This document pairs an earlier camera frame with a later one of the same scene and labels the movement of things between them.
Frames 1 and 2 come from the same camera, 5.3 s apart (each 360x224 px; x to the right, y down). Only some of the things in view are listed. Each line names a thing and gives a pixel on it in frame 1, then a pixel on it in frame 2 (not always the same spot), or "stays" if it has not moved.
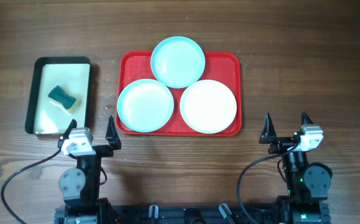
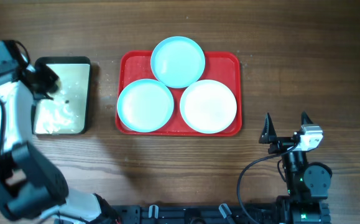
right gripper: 268,136 stays
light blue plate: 145,106 stays
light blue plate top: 178,62 stays
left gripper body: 101,151 → 43,75
